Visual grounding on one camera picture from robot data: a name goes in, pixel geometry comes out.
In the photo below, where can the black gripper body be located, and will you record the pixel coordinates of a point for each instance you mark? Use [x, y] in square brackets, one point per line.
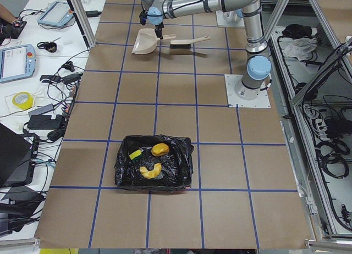
[158, 26]

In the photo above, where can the white plastic dustpan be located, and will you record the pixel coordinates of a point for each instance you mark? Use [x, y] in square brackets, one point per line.
[146, 41]

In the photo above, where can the white brush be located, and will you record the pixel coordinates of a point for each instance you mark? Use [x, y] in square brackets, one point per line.
[186, 43]

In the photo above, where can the black lined bin left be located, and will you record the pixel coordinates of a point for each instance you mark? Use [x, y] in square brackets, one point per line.
[177, 166]

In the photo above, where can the teach pendant far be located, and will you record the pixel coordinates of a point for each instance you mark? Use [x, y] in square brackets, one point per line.
[58, 15]

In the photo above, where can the teach pendant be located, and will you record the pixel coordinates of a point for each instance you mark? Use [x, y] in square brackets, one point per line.
[58, 15]
[17, 63]

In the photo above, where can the teach pendant near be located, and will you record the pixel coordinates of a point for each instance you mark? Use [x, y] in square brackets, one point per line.
[17, 63]

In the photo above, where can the toy bread roll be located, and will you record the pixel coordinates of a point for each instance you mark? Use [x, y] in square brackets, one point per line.
[160, 149]

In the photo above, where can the yellow sponge piece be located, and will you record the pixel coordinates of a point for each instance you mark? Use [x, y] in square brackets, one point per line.
[135, 155]

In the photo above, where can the yellow tape roll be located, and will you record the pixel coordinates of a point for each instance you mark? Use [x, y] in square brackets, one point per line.
[23, 100]

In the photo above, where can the black power adapter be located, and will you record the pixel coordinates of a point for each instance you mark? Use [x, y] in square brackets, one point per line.
[44, 122]

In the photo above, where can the toy croissant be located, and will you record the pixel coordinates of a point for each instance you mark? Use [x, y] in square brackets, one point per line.
[151, 174]

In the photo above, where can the black laptop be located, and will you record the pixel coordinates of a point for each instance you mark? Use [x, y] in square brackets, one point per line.
[18, 154]

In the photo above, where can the aluminium frame post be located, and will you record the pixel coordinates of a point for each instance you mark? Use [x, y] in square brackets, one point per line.
[83, 23]

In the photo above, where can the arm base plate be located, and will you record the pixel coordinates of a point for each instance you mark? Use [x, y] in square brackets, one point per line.
[238, 96]
[230, 19]

